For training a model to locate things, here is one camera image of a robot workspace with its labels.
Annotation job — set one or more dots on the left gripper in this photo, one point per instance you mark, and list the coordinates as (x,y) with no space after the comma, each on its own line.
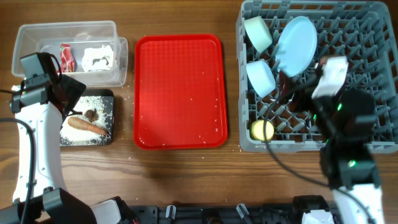
(74,90)

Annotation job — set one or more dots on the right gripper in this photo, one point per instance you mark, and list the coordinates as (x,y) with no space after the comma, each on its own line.
(303,95)

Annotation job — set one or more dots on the red snack wrapper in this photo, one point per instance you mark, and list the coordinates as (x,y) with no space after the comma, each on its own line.
(68,63)

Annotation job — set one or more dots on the brown food scrap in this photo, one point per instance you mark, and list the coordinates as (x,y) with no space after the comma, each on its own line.
(91,115)

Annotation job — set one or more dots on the light blue rice bowl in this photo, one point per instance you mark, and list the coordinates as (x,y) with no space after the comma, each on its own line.
(261,77)

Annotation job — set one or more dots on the white napkin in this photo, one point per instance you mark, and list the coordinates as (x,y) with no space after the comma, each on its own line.
(98,59)

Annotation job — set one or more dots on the large white plate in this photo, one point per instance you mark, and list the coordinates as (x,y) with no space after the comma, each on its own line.
(296,46)

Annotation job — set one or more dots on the yellow plastic cup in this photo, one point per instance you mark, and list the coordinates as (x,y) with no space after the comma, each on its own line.
(261,130)

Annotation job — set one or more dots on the mint green bowl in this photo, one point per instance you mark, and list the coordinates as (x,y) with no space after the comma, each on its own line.
(258,33)

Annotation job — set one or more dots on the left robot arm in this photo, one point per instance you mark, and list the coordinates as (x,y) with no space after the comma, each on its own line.
(44,100)

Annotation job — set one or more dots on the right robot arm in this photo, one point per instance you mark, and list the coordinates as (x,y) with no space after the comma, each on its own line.
(344,118)

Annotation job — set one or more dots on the grey dishwasher rack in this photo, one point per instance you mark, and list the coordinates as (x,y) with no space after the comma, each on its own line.
(360,30)

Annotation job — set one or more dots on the clear plastic bin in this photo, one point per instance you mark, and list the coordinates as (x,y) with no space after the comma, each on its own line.
(49,37)

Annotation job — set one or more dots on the black plastic tray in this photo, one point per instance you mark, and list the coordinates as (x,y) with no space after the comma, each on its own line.
(95,92)

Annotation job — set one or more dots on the red serving tray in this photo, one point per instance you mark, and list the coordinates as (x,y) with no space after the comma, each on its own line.
(179,92)

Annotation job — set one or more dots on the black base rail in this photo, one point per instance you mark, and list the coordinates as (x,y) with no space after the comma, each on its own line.
(264,214)

